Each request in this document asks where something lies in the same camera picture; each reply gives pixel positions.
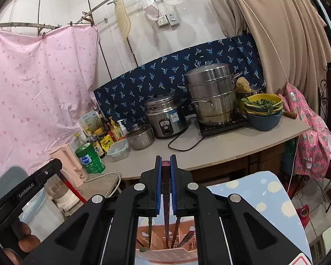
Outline clear bottle yellow cap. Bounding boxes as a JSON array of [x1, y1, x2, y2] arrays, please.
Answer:
[[73, 133, 86, 150]]

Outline green chopstick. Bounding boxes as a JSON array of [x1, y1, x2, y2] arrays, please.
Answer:
[[139, 217, 153, 253]]

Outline blue plastic basin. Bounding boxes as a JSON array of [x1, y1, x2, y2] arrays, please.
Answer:
[[244, 110, 283, 132]]

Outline pink dotted curtain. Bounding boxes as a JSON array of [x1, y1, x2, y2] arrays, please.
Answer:
[[0, 23, 100, 175]]

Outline pink perforated utensil holder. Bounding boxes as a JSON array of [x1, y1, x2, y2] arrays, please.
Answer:
[[136, 217, 199, 264]]

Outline tan loofah sponge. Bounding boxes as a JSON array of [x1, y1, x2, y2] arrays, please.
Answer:
[[235, 77, 252, 93]]

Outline person's left hand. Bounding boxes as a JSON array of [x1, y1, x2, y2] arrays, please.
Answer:
[[1, 221, 42, 265]]

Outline blue dotted tablecloth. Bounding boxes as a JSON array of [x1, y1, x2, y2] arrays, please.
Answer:
[[136, 171, 313, 265]]

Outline pink pineapple-print garment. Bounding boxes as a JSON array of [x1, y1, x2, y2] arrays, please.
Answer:
[[285, 84, 331, 182]]

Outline metal curtain rail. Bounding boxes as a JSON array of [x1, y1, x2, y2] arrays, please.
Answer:
[[0, 0, 155, 37]]

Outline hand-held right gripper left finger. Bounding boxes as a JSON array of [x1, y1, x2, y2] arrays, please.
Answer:
[[22, 156, 163, 265]]

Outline navy leaf-print cloth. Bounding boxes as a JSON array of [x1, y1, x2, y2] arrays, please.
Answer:
[[93, 34, 266, 128]]

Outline small steel pot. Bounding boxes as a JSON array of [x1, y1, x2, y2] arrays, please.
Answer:
[[125, 124, 155, 151]]

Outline dark red chopstick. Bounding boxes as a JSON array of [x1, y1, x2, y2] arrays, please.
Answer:
[[178, 230, 195, 248]]

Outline white power cord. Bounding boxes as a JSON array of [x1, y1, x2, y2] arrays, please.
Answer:
[[83, 172, 122, 197]]

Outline white plastic bin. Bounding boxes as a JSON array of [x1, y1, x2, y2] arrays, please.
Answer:
[[18, 186, 67, 239]]

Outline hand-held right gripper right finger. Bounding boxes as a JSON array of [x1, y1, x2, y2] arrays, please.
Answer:
[[169, 155, 313, 265]]

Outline yellow seasoning packet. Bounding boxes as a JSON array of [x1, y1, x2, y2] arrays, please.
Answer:
[[100, 134, 115, 154]]

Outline green dish soap bottle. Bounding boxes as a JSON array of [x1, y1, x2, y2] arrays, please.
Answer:
[[75, 141, 106, 174]]

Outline pale kitchen counter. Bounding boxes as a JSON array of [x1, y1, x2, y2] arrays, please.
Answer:
[[99, 114, 312, 182]]

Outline maroon chopstick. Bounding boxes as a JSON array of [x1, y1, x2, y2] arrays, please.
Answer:
[[161, 163, 171, 250]]

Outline brown chopstick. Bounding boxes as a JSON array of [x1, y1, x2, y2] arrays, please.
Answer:
[[172, 218, 181, 249]]

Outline beige curtain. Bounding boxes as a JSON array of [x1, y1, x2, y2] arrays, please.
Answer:
[[204, 0, 331, 95]]

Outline dark soy sauce bottle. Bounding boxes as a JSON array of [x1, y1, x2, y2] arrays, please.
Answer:
[[87, 135, 105, 159]]

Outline stacked steel steamer pot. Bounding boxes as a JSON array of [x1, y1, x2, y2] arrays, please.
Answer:
[[178, 64, 243, 127]]

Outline clear pump soap bottle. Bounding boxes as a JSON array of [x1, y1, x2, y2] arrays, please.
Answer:
[[117, 119, 129, 137]]

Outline pink electric kettle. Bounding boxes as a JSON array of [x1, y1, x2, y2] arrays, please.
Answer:
[[49, 145, 89, 182]]

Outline yellow colander basin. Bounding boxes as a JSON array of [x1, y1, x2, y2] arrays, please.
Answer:
[[241, 93, 283, 115]]

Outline grey-blue bin lid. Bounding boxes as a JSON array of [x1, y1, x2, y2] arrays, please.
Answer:
[[0, 166, 28, 198]]

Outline white hanging cloth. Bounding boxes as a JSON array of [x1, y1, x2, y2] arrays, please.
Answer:
[[135, 0, 161, 21]]

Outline white wall socket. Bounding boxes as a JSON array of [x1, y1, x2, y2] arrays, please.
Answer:
[[157, 12, 180, 30]]

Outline hanging dark clothes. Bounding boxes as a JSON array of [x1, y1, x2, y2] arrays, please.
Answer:
[[298, 0, 331, 62]]

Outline white blender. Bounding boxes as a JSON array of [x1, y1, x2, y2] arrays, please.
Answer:
[[48, 171, 82, 211]]

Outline clear food container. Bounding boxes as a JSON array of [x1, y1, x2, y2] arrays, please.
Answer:
[[107, 138, 130, 162]]

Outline black power cord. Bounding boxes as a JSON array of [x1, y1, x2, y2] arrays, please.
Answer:
[[167, 117, 207, 152]]

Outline yellow oil bottle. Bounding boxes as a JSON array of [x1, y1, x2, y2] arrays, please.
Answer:
[[109, 120, 122, 141]]

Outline steel rice cooker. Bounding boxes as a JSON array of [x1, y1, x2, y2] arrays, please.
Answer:
[[144, 93, 188, 139]]

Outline red black-patterned chopstick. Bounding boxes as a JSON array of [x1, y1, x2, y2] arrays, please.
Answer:
[[58, 170, 88, 204]]

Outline black induction cooktop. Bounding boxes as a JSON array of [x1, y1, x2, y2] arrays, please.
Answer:
[[197, 114, 249, 137]]

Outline green leafy vegetables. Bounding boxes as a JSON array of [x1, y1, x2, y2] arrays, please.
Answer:
[[244, 98, 277, 108]]

